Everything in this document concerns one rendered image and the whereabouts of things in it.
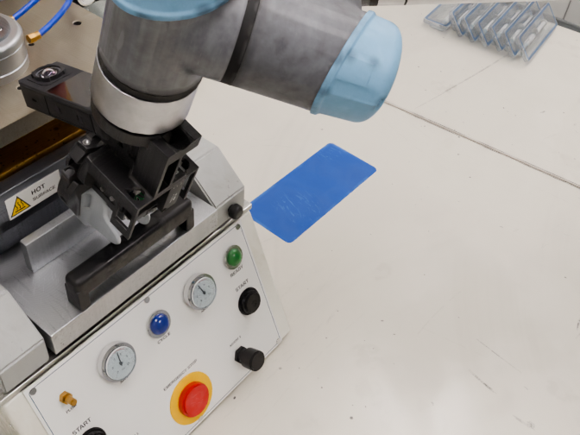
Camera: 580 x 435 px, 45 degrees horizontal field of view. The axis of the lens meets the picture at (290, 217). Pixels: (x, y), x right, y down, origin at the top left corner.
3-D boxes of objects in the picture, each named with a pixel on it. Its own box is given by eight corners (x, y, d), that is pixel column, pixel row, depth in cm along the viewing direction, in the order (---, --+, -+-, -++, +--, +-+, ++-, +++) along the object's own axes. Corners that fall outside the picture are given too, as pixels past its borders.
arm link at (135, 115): (72, 46, 48) (159, 4, 53) (66, 88, 52) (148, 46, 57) (148, 120, 47) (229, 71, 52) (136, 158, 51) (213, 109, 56)
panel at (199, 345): (100, 520, 73) (21, 391, 64) (281, 340, 91) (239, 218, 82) (111, 529, 72) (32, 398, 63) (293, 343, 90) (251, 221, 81)
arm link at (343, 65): (401, -25, 52) (259, -79, 49) (415, 68, 44) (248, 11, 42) (356, 58, 57) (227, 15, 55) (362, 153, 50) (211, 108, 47)
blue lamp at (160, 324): (149, 337, 75) (141, 320, 74) (166, 324, 77) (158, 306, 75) (160, 342, 74) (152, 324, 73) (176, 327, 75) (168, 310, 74)
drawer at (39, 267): (-118, 207, 78) (-143, 154, 72) (47, 118, 90) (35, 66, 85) (57, 360, 66) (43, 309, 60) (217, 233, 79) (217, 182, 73)
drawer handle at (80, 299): (67, 301, 66) (60, 274, 63) (181, 217, 75) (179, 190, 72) (81, 312, 65) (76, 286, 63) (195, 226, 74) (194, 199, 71)
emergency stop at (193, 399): (180, 420, 80) (169, 395, 78) (205, 397, 83) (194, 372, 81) (190, 425, 79) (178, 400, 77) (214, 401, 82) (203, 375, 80)
